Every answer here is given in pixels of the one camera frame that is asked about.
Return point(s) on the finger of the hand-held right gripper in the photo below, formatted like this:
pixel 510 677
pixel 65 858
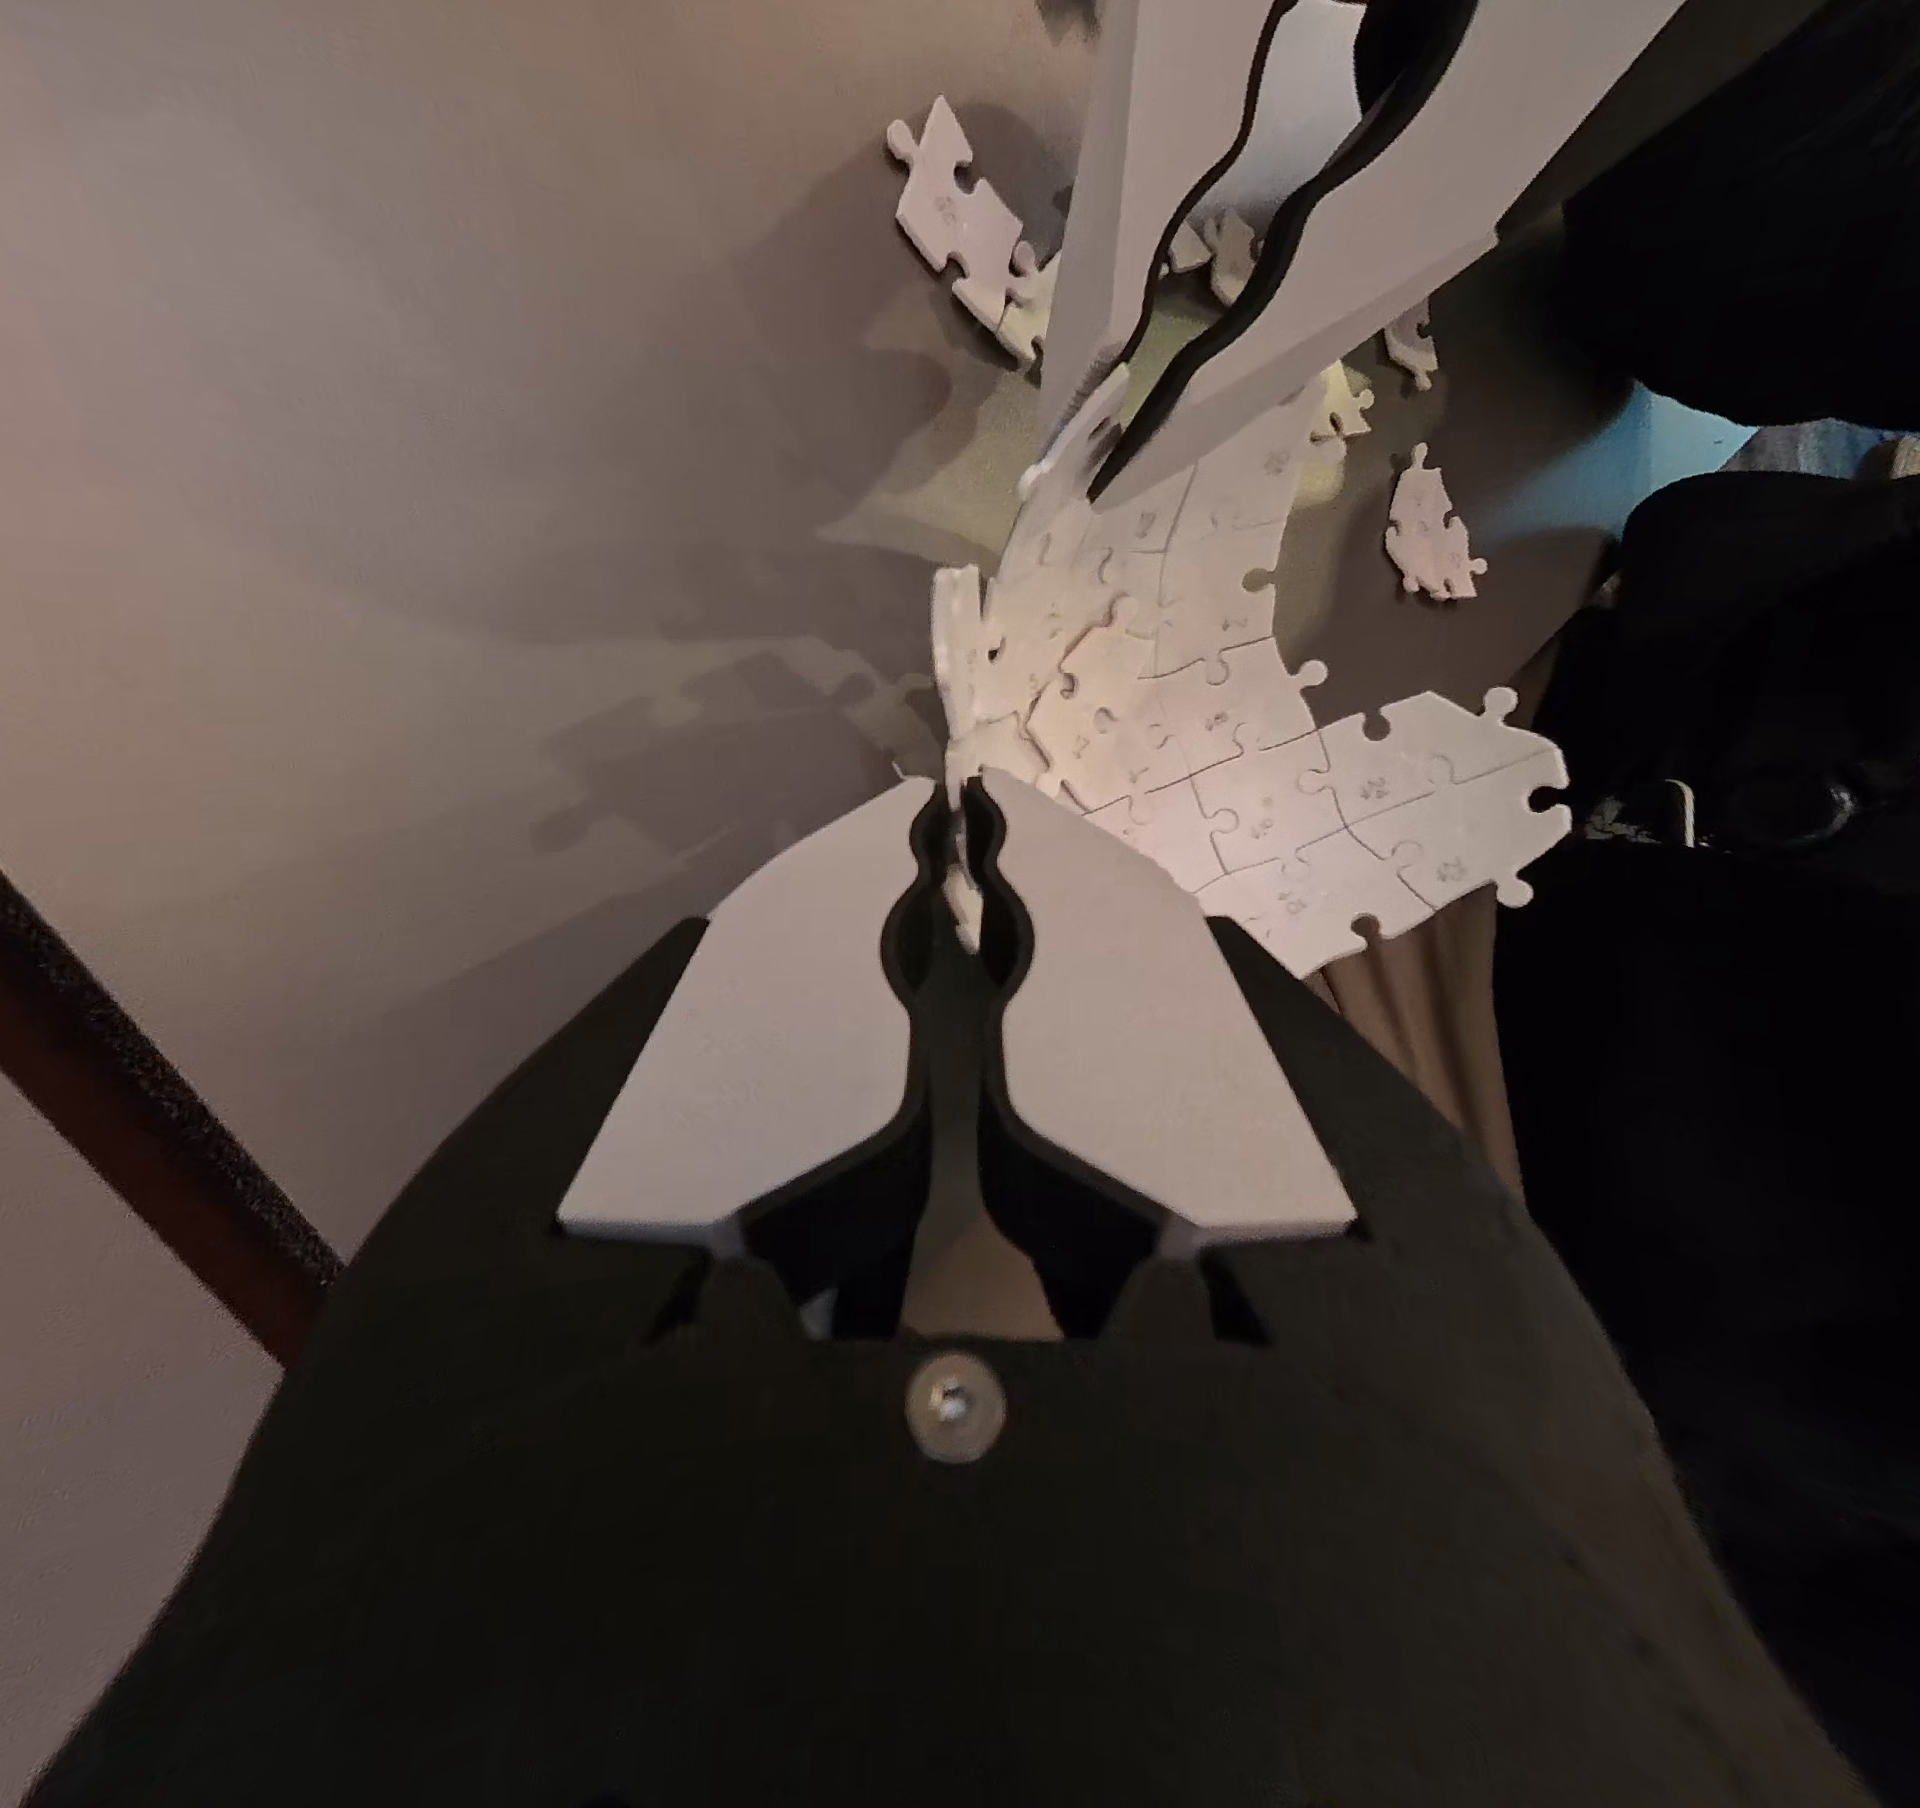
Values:
pixel 1158 84
pixel 1517 84

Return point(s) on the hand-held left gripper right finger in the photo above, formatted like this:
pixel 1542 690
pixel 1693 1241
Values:
pixel 1166 1068

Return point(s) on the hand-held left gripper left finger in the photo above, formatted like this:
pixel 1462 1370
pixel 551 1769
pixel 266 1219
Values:
pixel 732 1068

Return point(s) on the white puzzle pieces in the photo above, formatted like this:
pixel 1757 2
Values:
pixel 965 214

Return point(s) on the partly built white puzzle ball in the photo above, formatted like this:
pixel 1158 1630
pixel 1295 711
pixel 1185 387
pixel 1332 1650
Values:
pixel 1200 726

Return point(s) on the person's right forearm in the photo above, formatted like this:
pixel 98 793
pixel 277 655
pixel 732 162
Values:
pixel 1777 242

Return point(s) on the person's tan trouser leg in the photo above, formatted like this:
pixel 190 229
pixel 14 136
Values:
pixel 1441 1043

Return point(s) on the wooden-edged white table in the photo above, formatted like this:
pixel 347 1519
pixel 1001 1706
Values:
pixel 86 1389

